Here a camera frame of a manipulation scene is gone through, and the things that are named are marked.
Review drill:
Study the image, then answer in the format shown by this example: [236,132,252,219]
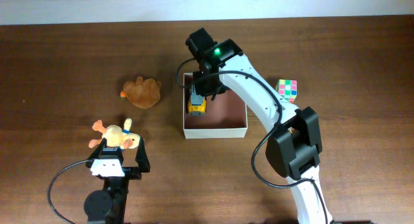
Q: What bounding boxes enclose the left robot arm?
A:
[83,139,151,224]

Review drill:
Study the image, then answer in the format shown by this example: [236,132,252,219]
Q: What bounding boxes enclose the white box pink interior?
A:
[182,89,248,139]

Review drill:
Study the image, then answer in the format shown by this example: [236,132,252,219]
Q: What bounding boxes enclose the yellow grey toy truck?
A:
[187,85,206,115]

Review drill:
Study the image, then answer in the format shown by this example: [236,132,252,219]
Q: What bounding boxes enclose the colourful puzzle cube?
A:
[276,79,298,103]

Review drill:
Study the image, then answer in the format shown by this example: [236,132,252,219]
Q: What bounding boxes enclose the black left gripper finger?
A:
[135,138,151,173]
[85,139,107,168]

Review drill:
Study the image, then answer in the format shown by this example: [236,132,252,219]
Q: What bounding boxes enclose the brown plush toy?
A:
[120,76,162,109]

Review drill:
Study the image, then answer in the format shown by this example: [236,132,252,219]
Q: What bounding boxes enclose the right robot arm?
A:
[186,28,334,223]

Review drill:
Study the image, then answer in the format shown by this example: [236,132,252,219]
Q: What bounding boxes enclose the yellow plush duck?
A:
[88,118,141,150]

